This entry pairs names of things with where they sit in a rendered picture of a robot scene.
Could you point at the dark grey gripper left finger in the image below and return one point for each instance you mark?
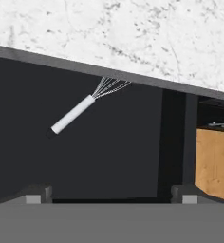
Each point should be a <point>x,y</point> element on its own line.
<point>38,193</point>

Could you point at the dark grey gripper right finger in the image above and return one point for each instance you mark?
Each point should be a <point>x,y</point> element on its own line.
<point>186,193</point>

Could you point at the wooden cupboard door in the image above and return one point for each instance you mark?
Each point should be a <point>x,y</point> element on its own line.
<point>214,164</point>

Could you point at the open black drawer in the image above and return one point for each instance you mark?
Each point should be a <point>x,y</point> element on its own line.
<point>85,136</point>

